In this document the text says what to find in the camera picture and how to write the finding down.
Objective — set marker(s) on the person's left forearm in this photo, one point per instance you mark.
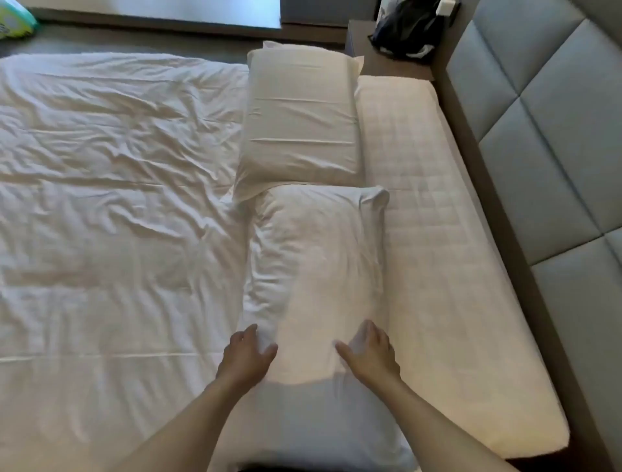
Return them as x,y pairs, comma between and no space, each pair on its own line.
177,427

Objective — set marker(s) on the person's left thumb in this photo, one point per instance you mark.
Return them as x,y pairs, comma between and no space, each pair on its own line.
268,353

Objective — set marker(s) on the white duvet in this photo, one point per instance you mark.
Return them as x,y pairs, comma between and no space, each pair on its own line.
119,243

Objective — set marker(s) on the white wall socket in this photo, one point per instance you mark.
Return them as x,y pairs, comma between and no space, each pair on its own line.
448,8

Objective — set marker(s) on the white quilted mattress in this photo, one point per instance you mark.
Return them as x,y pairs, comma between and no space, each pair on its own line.
437,243

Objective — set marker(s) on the grey padded headboard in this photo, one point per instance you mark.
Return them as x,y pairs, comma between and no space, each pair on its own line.
559,146

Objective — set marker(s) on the green patterned packet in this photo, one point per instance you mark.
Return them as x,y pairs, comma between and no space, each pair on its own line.
14,19

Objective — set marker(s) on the wrinkled white pillow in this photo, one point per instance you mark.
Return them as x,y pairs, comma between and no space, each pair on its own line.
318,311

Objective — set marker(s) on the black bag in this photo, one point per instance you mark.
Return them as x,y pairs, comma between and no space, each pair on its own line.
407,33

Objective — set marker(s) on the person's right hand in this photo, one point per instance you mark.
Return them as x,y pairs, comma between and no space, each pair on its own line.
370,359

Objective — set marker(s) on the person's right forearm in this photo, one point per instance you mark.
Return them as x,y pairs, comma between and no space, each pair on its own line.
432,424

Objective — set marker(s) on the person's right thumb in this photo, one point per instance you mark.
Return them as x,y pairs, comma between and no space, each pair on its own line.
345,353

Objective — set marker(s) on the dark wooden nightstand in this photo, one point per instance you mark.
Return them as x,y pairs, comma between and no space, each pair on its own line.
384,61

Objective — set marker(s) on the smooth cream pillow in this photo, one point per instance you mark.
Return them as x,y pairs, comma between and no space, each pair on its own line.
301,124

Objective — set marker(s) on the person's left hand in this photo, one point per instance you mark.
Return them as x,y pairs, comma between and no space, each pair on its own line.
243,357

